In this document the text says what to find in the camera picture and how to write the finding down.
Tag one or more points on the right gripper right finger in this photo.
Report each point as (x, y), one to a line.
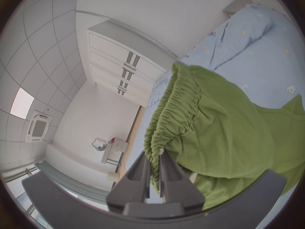
(178, 187)

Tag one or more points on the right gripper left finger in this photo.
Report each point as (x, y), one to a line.
(133, 187)

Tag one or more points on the green shorts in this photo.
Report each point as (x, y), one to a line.
(226, 116)

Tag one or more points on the bed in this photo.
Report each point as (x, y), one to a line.
(274, 63)

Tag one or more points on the white dressing table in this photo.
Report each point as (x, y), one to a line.
(116, 147)

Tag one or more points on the blue-green curtain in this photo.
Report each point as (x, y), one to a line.
(78, 182)

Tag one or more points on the ceiling air conditioner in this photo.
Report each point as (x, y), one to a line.
(38, 126)

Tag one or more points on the window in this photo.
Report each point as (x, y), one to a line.
(14, 187)

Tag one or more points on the white wardrobe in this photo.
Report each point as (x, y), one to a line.
(107, 56)

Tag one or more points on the ceiling light panel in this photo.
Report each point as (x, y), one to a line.
(22, 101)

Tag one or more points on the pale blue quilt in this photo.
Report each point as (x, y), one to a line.
(238, 32)

